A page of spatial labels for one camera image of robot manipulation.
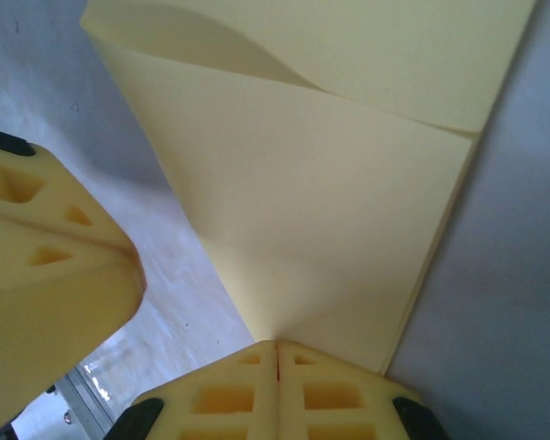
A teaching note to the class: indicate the long aluminium mounting rail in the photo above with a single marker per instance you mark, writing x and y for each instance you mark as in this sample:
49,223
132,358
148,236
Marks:
80,403

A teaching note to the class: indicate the yellow square paper sheet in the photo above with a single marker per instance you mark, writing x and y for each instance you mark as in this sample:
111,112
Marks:
325,206

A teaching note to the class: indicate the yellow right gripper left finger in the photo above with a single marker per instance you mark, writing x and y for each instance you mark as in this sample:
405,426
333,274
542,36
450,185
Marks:
224,403

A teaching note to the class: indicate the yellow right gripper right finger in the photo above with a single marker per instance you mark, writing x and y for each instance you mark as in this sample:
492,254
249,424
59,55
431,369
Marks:
339,403

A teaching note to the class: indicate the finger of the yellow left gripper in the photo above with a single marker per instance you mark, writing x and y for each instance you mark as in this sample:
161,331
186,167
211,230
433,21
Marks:
41,183
50,298

